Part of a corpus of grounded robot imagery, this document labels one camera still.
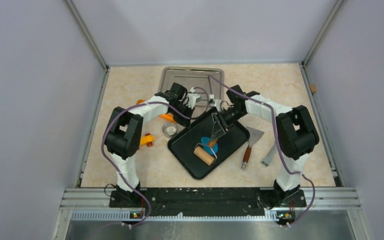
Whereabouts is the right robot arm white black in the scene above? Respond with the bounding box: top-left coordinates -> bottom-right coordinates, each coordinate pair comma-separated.
210,85 -> 320,206

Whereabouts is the silver metal tray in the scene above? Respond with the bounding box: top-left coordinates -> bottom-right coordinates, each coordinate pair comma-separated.
158,66 -> 225,100

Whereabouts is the blue dough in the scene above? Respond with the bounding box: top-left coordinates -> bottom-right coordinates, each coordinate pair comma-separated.
200,136 -> 219,155

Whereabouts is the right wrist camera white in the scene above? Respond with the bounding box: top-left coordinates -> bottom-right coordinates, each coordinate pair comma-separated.
208,94 -> 222,109

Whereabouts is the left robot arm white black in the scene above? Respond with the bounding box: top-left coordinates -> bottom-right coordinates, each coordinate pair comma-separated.
101,83 -> 202,207

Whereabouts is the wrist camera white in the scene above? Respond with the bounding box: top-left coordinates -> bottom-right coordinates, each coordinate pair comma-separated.
186,87 -> 202,109
208,94 -> 222,109

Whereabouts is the wooden rolling pin roller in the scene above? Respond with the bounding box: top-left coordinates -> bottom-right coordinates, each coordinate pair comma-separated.
193,140 -> 218,166

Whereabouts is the black baking tray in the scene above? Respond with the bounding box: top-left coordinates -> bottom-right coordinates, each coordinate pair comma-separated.
167,106 -> 251,181

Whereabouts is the metal scraper wooden handle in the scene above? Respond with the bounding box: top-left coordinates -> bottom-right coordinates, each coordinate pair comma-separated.
241,126 -> 265,170

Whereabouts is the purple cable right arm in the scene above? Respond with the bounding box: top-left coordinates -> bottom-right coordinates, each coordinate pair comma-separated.
207,75 -> 316,228

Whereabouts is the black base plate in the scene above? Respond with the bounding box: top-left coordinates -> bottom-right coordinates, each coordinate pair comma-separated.
109,187 -> 307,217

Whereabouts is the grey dumbbell-shaped tool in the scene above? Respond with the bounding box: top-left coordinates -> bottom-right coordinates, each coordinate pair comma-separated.
261,143 -> 277,167

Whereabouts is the small wooden cork piece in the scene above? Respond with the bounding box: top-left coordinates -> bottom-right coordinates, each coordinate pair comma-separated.
309,84 -> 317,94

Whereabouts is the round metal cookie cutter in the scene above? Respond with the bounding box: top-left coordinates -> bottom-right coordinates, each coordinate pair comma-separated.
161,122 -> 178,138

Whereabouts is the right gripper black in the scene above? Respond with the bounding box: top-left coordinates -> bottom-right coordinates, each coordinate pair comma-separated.
212,107 -> 247,141

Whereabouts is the yellow toy car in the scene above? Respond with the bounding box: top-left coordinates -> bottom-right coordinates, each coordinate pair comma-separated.
139,133 -> 155,147

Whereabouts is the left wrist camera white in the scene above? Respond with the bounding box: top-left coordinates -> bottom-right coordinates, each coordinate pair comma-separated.
186,87 -> 202,109

